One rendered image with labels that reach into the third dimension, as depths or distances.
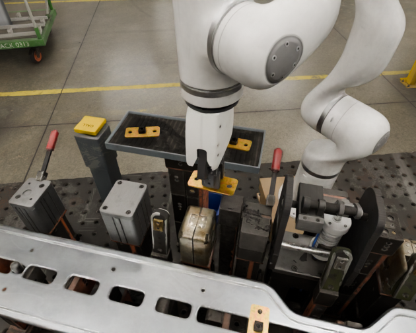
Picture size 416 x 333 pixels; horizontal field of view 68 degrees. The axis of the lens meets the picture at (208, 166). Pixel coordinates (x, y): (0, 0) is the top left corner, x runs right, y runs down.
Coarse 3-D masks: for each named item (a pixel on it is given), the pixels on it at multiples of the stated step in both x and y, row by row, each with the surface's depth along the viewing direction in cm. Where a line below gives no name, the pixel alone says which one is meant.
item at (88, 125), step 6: (84, 120) 80; (90, 120) 80; (96, 120) 80; (102, 120) 80; (78, 126) 79; (84, 126) 79; (90, 126) 79; (96, 126) 79; (102, 126) 80; (78, 132) 79; (84, 132) 78; (90, 132) 77; (96, 132) 78
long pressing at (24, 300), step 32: (0, 224) 77; (0, 256) 71; (32, 256) 71; (64, 256) 71; (96, 256) 71; (128, 256) 70; (0, 288) 65; (32, 288) 65; (64, 288) 65; (128, 288) 66; (160, 288) 65; (192, 288) 65; (224, 288) 65; (256, 288) 65; (32, 320) 61; (64, 320) 61; (96, 320) 61; (128, 320) 61; (160, 320) 61; (192, 320) 61; (288, 320) 61; (320, 320) 60; (384, 320) 60
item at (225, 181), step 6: (192, 174) 56; (192, 180) 55; (198, 180) 55; (222, 180) 55; (228, 180) 55; (234, 180) 55; (192, 186) 54; (198, 186) 54; (204, 186) 54; (222, 186) 54; (234, 186) 54; (222, 192) 53; (228, 192) 53
